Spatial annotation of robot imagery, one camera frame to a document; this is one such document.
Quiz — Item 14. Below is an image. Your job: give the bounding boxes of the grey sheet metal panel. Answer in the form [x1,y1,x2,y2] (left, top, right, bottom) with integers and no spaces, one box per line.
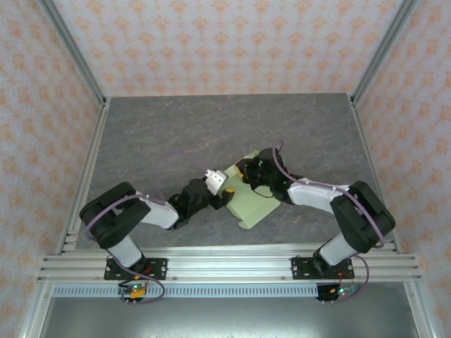
[38,297,419,338]

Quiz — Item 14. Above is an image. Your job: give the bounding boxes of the aluminium side rail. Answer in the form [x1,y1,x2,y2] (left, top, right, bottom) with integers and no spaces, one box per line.
[348,94,402,255]
[54,97,113,255]

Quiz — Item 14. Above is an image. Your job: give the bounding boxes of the aluminium frame post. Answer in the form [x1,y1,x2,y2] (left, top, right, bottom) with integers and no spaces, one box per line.
[37,0,109,106]
[350,0,420,106]

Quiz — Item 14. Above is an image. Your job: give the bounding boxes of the wide aluminium mounting beam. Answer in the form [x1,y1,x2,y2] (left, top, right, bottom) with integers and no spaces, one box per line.
[37,246,423,283]

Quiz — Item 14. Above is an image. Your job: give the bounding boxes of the aluminium frame leg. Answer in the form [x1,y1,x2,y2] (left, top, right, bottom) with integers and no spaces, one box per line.
[17,281,56,338]
[403,281,436,338]

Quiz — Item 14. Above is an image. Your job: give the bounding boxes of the pale green paper box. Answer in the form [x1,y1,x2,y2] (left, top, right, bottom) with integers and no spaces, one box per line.
[221,149,281,230]

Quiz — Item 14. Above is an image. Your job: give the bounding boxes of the grey slotted cable duct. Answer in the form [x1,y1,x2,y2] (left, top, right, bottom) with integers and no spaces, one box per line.
[51,284,359,299]

